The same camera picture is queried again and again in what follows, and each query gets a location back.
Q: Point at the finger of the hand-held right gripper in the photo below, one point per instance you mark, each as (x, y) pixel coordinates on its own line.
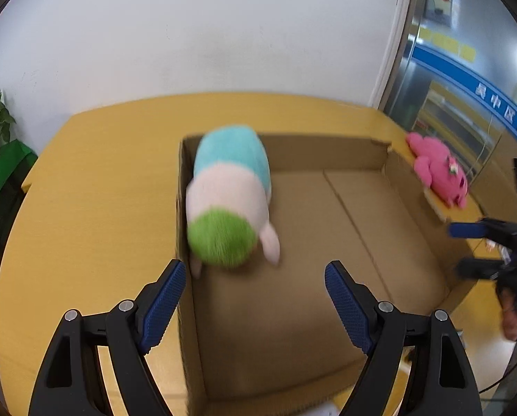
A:
(475, 267)
(462, 229)

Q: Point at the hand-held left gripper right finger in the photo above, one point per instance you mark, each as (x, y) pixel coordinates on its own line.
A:
(347, 307)

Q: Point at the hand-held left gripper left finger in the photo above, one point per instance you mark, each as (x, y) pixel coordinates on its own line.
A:
(167, 303)

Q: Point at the shallow cardboard box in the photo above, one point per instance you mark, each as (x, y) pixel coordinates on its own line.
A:
(284, 312)

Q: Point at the blue white green plush toy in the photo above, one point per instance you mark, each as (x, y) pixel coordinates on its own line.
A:
(224, 190)

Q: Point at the person's right hand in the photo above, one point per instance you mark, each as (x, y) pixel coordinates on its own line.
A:
(512, 316)

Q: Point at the pink plush toy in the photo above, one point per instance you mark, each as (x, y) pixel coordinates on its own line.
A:
(436, 169)

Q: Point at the glass door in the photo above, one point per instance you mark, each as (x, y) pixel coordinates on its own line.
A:
(436, 108)

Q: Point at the wooden desk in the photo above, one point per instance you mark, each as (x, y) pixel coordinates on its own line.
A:
(111, 182)

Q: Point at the blue banner strip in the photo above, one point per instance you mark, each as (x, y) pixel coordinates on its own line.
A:
(458, 78)

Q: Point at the yellow sticky note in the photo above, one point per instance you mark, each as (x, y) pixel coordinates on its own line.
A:
(466, 52)
(447, 44)
(427, 37)

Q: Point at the green chair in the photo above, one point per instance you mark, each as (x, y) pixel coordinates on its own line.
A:
(7, 160)

